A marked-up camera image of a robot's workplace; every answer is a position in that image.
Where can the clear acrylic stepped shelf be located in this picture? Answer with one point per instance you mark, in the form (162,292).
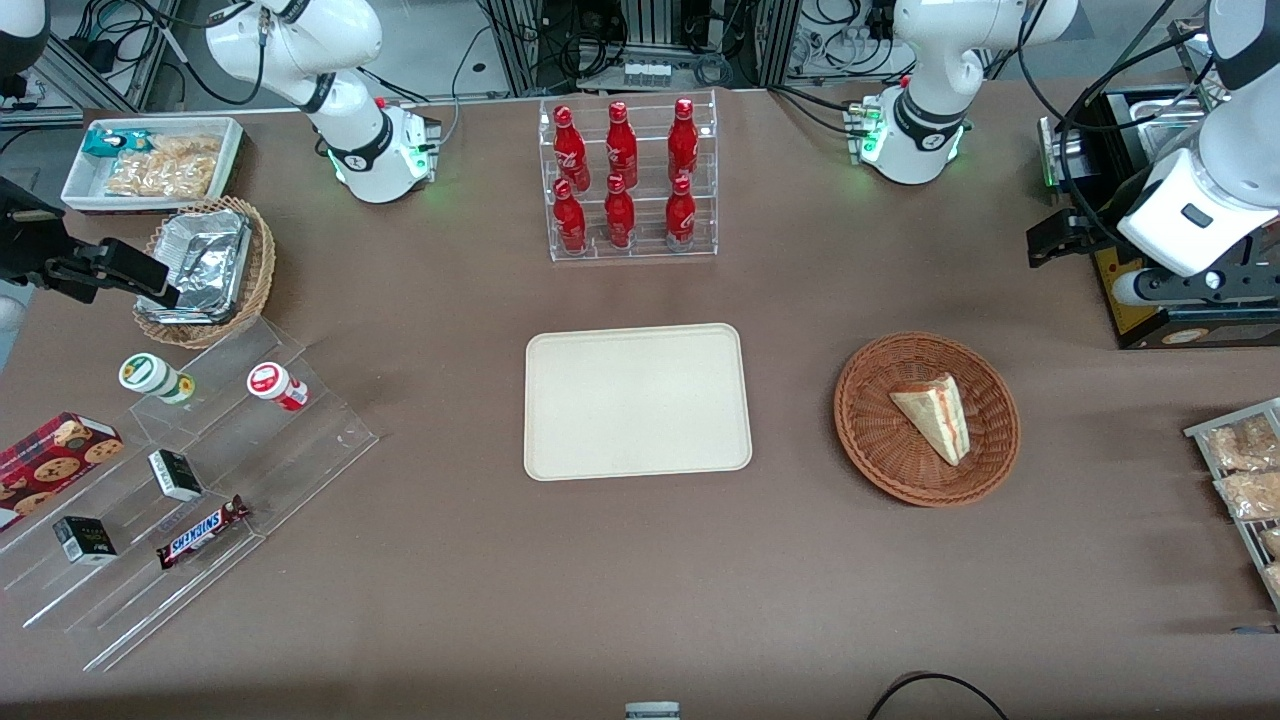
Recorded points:
(270,470)

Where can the black box with gold print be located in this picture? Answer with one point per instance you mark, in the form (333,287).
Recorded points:
(85,540)

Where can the triangular wrapped sandwich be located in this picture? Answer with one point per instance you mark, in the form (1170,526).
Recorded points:
(938,415)

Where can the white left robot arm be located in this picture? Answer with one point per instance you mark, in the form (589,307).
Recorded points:
(930,70)

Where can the stacked aluminium foil containers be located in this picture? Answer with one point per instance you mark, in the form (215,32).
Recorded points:
(205,260)

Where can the clear acrylic bottle rack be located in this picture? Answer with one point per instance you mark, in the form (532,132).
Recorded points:
(650,215)

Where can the teal snack pack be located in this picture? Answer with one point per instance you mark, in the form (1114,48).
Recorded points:
(108,143)

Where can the brown wicker basket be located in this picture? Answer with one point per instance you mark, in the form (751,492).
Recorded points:
(880,450)

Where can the black box with white label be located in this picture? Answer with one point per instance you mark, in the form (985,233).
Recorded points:
(176,475)

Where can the white rectangular bin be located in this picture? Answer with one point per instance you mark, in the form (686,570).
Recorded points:
(80,185)

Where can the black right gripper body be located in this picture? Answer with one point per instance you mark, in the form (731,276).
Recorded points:
(22,247)

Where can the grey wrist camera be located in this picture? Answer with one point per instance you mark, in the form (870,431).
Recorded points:
(8,330)
(1132,290)

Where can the Snickers chocolate bar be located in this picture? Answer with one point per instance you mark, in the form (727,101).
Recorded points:
(200,533)

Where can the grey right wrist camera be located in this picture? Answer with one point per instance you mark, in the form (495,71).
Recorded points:
(8,330)

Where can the clear bag of chips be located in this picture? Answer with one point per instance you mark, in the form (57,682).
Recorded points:
(190,148)
(160,180)

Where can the aluminium frame rack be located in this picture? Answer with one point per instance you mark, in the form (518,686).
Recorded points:
(765,40)

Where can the red lid white jar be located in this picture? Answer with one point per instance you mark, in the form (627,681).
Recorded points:
(272,384)

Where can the light tan wicker basket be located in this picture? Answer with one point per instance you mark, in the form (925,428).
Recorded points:
(258,270)

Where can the clear bag of pastries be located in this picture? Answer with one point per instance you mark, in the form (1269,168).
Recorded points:
(1240,445)
(1272,545)
(1250,495)

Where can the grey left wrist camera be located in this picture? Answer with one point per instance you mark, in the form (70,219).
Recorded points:
(1132,290)

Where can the red soda bottle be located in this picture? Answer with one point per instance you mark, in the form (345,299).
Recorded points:
(619,218)
(570,222)
(683,143)
(680,218)
(571,150)
(621,148)

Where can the green lid white jar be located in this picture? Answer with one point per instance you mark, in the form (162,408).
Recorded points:
(150,376)

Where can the red plaid cookie box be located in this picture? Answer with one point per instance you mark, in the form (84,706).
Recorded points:
(55,465)

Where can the small grey device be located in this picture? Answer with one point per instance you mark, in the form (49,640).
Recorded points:
(652,711)

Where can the beige plastic tray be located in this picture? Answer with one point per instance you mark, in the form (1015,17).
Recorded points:
(637,402)

